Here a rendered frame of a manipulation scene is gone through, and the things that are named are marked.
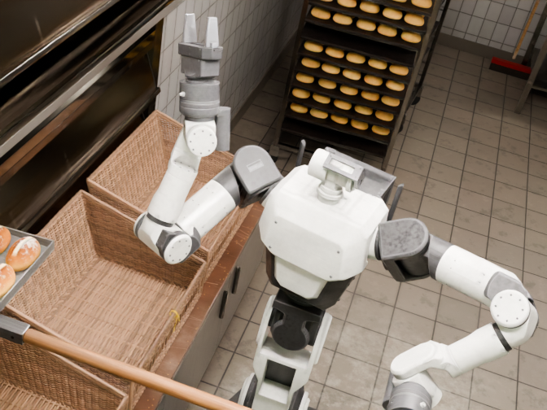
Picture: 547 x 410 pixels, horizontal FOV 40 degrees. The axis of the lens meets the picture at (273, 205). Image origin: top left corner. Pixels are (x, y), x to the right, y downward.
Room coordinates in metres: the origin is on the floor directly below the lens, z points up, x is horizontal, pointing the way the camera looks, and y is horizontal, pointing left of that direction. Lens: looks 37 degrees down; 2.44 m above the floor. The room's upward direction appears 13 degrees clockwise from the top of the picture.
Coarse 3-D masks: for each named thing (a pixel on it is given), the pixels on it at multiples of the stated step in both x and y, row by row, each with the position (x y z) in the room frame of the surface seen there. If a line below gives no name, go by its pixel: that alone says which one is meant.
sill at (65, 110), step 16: (128, 48) 2.38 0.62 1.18; (112, 64) 2.24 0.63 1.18; (96, 80) 2.12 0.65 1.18; (80, 96) 2.01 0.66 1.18; (64, 112) 1.92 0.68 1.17; (48, 128) 1.82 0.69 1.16; (16, 144) 1.69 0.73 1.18; (32, 144) 1.74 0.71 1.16; (0, 160) 1.60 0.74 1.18; (16, 160) 1.66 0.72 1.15; (0, 176) 1.58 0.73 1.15
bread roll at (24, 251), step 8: (24, 240) 1.26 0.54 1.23; (32, 240) 1.27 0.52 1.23; (16, 248) 1.23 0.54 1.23; (24, 248) 1.24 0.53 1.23; (32, 248) 1.25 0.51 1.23; (40, 248) 1.28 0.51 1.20; (8, 256) 1.22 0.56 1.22; (16, 256) 1.22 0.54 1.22; (24, 256) 1.23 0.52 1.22; (32, 256) 1.24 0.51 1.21; (8, 264) 1.21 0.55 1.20; (16, 264) 1.21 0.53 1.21; (24, 264) 1.22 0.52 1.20
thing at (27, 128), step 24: (120, 0) 2.30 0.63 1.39; (144, 0) 2.31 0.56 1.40; (96, 24) 2.08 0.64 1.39; (120, 24) 2.09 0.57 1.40; (72, 48) 1.90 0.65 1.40; (96, 48) 1.91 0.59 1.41; (120, 48) 1.94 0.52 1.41; (24, 72) 1.72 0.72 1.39; (48, 72) 1.74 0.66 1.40; (96, 72) 1.79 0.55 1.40; (0, 96) 1.58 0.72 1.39; (24, 96) 1.59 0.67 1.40; (0, 120) 1.47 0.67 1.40
